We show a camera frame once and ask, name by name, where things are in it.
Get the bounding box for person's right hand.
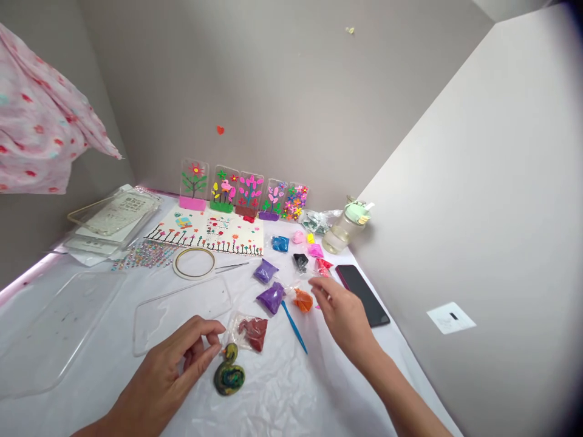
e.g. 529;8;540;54
309;275;376;354

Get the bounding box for person's left hand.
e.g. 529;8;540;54
117;314;227;427

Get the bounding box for orange clay packet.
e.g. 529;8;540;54
291;286;316;316

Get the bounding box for black smartphone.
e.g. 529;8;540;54
335;263;392;328

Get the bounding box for blue plastic sculpting tool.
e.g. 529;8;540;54
279;299;310;356

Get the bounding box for purple clay packet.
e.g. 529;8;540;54
255;282;287;316
253;258;280;286

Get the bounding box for clear bottle with green lid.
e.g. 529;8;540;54
322;195;376;256

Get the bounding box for green clay packet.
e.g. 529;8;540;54
302;209;341;237

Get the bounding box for dark red clay packet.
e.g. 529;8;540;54
227;311;270;354

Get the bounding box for phone case with many flowers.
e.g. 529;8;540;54
281;182;310;222

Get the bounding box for metal tweezers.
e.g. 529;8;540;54
213;261;251;276

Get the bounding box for phone case with pink butterfly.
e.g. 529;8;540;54
258;177;288;223

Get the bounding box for white table cover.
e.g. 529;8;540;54
0;185;462;437

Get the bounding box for phone case with pink leaves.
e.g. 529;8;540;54
234;171;266;218

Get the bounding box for green swirled clay figure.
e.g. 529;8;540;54
214;342;247;397

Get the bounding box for white card with clay flowers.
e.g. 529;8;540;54
143;205;267;257

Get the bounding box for phone case with flamingo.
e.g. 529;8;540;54
209;164;240;214

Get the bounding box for small clear phone case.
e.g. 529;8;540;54
132;274;234;357

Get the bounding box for thin tape roll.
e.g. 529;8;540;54
172;246;217;281

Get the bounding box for phone case with green tree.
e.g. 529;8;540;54
178;157;210;213

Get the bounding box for sheet of coloured rhinestones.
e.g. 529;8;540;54
108;239;182;275

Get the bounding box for stack of clear phone cases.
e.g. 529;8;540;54
49;183;165;268

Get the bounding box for large clear phone case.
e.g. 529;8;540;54
0;269;129;402

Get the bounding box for pink floral cloth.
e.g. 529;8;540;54
0;21;124;195

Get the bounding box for white wall socket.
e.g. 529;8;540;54
426;301;478;336

